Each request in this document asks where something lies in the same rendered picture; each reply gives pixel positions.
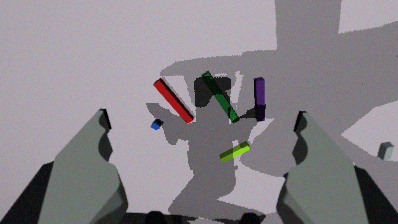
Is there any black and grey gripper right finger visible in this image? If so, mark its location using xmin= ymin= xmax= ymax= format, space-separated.
xmin=276 ymin=111 xmax=398 ymax=224

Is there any red rod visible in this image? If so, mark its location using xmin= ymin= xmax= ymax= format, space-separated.
xmin=153 ymin=78 xmax=193 ymax=124

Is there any purple rod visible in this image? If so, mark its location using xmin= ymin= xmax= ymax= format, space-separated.
xmin=254 ymin=77 xmax=265 ymax=122

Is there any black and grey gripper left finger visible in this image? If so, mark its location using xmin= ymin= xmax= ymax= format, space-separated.
xmin=0 ymin=109 xmax=129 ymax=224

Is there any lime green rod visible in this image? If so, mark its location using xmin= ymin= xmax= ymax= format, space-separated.
xmin=220 ymin=141 xmax=250 ymax=162

